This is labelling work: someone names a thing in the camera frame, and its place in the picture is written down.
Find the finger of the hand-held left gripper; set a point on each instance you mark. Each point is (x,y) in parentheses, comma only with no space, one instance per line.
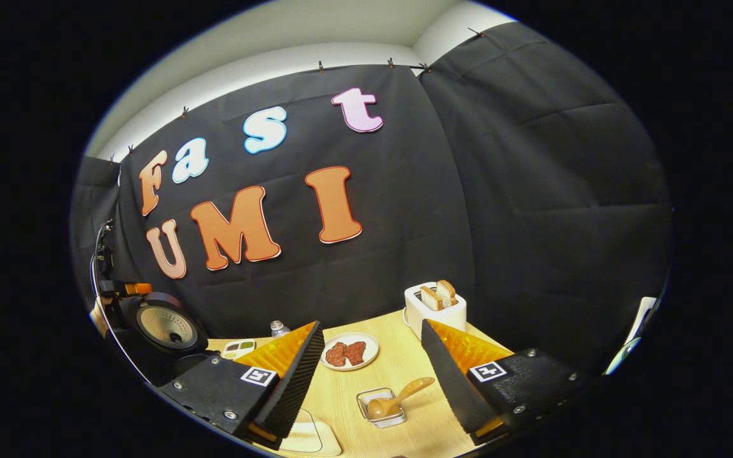
(139,289)

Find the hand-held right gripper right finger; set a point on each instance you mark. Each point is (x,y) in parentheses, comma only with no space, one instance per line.
(449,375)

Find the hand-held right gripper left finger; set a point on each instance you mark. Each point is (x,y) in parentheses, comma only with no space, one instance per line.
(296,375)

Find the dark grey rice cooker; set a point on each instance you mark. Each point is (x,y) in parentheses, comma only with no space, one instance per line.
(163,327)

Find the wooden spoon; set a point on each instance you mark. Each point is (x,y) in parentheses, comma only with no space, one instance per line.
(404,394)

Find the white rice heap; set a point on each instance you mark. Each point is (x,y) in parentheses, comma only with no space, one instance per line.
(303,442)

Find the clear glass rice container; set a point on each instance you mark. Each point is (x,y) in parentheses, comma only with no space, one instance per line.
(328,439)

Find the red meat piece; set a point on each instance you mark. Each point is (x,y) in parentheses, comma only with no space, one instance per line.
(355,353)
(336,354)

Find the clear drink bottle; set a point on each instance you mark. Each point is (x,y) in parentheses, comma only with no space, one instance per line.
(279,329)

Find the white toaster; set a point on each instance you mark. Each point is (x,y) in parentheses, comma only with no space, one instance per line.
(443,321)

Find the white divided sauce dish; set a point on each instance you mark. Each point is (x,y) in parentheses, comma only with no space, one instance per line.
(239,348)

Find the toasted bread slice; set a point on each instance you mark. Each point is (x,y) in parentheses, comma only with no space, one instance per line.
(431,299)
(448,292)

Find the white round plate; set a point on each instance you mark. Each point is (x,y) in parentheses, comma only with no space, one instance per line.
(373,346)

